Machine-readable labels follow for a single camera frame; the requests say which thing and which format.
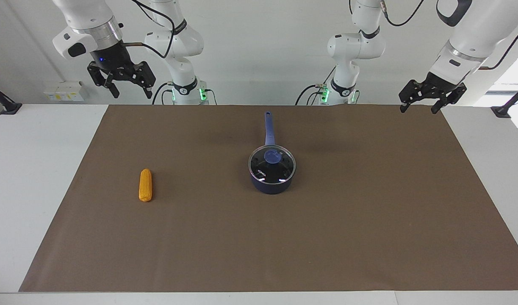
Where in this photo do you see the blue long-handled pot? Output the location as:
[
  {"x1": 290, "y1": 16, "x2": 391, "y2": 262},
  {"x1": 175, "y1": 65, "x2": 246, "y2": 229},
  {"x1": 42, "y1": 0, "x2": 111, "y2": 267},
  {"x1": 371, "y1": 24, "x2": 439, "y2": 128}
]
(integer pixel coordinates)
[{"x1": 248, "y1": 111, "x2": 296, "y2": 195}]

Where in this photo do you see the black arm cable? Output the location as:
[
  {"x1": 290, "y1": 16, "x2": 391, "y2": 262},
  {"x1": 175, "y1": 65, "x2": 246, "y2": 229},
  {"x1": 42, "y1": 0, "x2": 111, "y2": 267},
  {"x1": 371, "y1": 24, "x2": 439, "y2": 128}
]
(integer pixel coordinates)
[
  {"x1": 122, "y1": 0, "x2": 177, "y2": 59},
  {"x1": 379, "y1": 0, "x2": 518, "y2": 71}
]

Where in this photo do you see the yellow corn cob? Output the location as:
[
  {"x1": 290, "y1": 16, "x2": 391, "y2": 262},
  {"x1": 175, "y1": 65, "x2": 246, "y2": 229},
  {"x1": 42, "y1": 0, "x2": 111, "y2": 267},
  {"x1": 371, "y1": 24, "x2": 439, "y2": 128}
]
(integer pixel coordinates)
[{"x1": 139, "y1": 169, "x2": 153, "y2": 202}]

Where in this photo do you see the black left base cable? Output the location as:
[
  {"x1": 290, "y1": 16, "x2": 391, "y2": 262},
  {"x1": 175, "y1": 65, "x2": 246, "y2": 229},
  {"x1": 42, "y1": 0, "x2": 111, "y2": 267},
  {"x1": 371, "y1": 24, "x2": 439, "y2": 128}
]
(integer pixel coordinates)
[{"x1": 295, "y1": 84, "x2": 329, "y2": 106}]

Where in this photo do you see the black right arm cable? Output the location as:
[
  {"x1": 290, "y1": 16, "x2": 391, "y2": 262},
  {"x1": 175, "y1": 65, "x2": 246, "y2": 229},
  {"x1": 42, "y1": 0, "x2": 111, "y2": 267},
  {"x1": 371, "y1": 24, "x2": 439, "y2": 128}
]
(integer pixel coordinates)
[{"x1": 122, "y1": 0, "x2": 177, "y2": 59}]

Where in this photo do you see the white wall outlet box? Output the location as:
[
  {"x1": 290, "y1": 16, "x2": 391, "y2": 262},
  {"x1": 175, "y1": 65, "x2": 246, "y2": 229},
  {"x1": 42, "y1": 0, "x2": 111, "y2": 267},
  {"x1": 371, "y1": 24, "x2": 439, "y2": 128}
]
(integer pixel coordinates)
[{"x1": 43, "y1": 80, "x2": 85, "y2": 103}]

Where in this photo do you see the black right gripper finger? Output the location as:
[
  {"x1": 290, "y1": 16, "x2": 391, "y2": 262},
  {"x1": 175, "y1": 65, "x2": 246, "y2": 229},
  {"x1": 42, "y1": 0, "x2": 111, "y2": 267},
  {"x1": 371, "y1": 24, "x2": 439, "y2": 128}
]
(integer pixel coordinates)
[
  {"x1": 88, "y1": 62, "x2": 120, "y2": 99},
  {"x1": 130, "y1": 62, "x2": 156, "y2": 100}
]

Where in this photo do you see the black right base cable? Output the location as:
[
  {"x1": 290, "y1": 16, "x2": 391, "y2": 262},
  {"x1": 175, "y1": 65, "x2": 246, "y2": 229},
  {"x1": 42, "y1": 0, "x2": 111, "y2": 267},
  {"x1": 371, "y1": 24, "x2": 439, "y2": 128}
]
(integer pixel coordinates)
[{"x1": 152, "y1": 82, "x2": 218, "y2": 105}]

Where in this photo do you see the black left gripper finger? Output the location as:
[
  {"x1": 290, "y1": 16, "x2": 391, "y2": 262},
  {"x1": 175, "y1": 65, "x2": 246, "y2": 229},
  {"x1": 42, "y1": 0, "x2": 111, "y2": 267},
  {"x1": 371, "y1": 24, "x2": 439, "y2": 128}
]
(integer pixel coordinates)
[
  {"x1": 399, "y1": 80, "x2": 431, "y2": 114},
  {"x1": 431, "y1": 83, "x2": 467, "y2": 114}
]

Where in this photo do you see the black base cable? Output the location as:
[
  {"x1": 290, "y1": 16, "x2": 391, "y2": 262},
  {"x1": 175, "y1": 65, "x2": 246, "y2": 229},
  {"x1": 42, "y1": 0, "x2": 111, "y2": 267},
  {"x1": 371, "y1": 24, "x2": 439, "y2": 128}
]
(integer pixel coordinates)
[
  {"x1": 295, "y1": 84, "x2": 329, "y2": 106},
  {"x1": 152, "y1": 82, "x2": 218, "y2": 105}
]

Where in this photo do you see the black clamp stand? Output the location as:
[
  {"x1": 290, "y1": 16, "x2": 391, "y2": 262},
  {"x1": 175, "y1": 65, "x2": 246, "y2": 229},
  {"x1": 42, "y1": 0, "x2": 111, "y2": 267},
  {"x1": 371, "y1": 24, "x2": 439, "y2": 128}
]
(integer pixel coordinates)
[
  {"x1": 491, "y1": 82, "x2": 518, "y2": 119},
  {"x1": 0, "y1": 80, "x2": 23, "y2": 115}
]

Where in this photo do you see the glass lid with blue knob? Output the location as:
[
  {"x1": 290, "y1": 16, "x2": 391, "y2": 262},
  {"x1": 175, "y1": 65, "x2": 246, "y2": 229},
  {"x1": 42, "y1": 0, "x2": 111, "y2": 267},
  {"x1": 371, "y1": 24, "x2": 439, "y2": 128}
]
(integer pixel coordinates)
[{"x1": 248, "y1": 145, "x2": 296, "y2": 186}]

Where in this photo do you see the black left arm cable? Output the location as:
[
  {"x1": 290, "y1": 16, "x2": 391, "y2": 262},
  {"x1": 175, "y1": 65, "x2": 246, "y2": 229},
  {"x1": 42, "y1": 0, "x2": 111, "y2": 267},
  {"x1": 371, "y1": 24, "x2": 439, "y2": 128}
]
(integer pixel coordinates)
[{"x1": 379, "y1": 0, "x2": 518, "y2": 71}]

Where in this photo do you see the brown table mat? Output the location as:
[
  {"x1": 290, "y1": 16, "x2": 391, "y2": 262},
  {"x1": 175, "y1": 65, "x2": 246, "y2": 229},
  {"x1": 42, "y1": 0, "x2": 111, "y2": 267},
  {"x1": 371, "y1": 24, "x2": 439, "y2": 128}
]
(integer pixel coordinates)
[{"x1": 18, "y1": 104, "x2": 518, "y2": 293}]

